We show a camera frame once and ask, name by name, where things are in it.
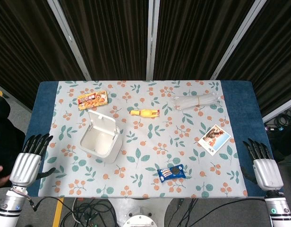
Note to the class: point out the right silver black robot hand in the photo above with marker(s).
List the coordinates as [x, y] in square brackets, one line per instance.
[267, 171]

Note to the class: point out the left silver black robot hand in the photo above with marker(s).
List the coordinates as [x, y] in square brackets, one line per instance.
[26, 166]

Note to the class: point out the white lidded bin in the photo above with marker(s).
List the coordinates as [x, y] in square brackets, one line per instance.
[100, 137]

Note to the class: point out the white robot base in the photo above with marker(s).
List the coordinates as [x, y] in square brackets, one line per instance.
[139, 214]

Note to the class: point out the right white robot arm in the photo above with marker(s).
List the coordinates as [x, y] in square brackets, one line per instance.
[279, 209]

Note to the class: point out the person in black clothes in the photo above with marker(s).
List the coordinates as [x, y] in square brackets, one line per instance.
[5, 139]

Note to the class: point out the power strip with plugs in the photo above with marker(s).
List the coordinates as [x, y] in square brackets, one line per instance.
[274, 129]

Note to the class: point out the blue table cover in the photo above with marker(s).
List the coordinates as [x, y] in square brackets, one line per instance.
[244, 123]

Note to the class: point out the illustrated picture card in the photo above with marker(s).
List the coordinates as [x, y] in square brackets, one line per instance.
[214, 139]

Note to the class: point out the orange snack box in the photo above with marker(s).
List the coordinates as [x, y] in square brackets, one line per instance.
[92, 99]

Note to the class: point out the blue Oreo cookie packet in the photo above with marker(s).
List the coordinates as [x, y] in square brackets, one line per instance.
[171, 173]

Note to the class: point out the clear plastic bag roll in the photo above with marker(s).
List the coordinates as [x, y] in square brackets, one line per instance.
[195, 101]

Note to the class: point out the floral patterned tablecloth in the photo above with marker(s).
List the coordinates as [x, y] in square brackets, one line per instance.
[145, 146]

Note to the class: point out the yellow rubber chicken toy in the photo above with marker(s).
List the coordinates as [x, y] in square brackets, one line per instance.
[144, 112]

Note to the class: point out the grey metal partition post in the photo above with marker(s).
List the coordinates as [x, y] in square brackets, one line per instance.
[237, 39]
[69, 39]
[151, 40]

